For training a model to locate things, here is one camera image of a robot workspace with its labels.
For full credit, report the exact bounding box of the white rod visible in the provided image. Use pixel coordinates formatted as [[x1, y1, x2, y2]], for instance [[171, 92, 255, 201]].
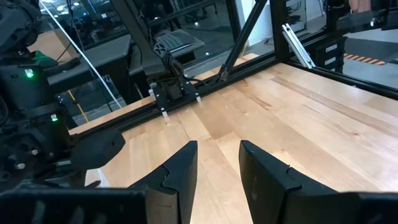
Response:
[[39, 0, 123, 110]]

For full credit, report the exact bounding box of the black box with white labels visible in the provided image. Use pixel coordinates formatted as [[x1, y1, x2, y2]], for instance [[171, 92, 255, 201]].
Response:
[[312, 36, 348, 74]]

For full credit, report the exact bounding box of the black laptop keyboard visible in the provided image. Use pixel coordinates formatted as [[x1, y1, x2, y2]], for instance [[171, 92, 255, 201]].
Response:
[[154, 29, 206, 58]]

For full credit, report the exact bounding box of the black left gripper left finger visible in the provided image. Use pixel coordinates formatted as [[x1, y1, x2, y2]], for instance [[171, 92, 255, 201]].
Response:
[[127, 140, 199, 224]]

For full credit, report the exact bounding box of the black bracket with white standoffs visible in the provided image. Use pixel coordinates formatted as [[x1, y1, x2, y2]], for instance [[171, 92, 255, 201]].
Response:
[[148, 40, 203, 119]]

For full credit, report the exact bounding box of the silver aluminium bar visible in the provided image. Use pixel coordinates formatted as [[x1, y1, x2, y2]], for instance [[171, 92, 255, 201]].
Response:
[[281, 23, 316, 70]]

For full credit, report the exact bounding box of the dark grey desk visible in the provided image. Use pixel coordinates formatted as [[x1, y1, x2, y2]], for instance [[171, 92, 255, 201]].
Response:
[[46, 29, 206, 94]]

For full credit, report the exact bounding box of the yellow power cord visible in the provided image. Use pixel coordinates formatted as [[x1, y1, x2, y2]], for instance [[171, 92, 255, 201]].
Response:
[[67, 89, 90, 124]]

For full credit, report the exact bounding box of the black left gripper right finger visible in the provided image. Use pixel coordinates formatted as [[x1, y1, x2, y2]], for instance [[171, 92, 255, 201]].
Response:
[[238, 139, 340, 224]]

